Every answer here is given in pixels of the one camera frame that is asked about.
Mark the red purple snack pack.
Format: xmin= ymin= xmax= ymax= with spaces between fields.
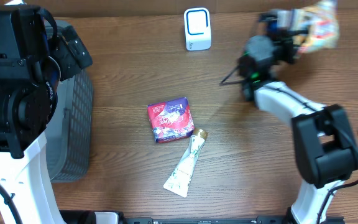
xmin=147 ymin=97 xmax=195 ymax=143

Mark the white tube pouch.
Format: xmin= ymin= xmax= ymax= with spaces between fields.
xmin=163 ymin=128 xmax=208 ymax=198

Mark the cream snack bag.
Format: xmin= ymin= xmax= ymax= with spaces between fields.
xmin=291 ymin=0 xmax=339 ymax=56

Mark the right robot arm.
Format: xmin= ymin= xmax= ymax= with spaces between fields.
xmin=237 ymin=10 xmax=358 ymax=223

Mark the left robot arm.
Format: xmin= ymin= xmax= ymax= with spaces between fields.
xmin=0 ymin=2 xmax=122 ymax=224

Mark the white barcode scanner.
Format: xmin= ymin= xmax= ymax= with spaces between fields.
xmin=183 ymin=7 xmax=212 ymax=51

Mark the grey plastic shopping basket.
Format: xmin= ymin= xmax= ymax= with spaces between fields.
xmin=0 ymin=20 xmax=94 ymax=190

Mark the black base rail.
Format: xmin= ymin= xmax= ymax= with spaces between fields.
xmin=59 ymin=211 xmax=346 ymax=224

